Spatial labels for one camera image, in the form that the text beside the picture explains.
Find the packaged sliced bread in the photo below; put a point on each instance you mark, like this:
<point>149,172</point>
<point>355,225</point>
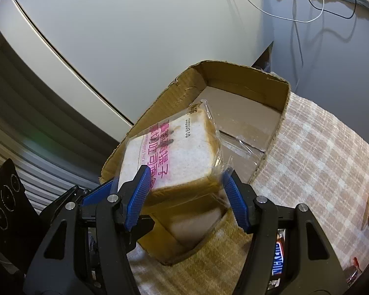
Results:
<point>184,153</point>

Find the cardboard box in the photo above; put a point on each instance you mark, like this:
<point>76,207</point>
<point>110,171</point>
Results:
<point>214,116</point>

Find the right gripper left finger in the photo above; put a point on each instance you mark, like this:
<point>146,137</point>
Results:
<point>88,236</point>

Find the plaid tablecloth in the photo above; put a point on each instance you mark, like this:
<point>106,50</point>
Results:
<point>316,160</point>

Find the large Snickers bar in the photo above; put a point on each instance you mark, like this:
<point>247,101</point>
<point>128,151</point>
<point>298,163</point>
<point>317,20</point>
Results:
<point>278,261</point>

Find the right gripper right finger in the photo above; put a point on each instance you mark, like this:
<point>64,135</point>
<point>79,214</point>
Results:
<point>311,265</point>

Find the white cabinet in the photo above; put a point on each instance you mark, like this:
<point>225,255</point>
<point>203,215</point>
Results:
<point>110,59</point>

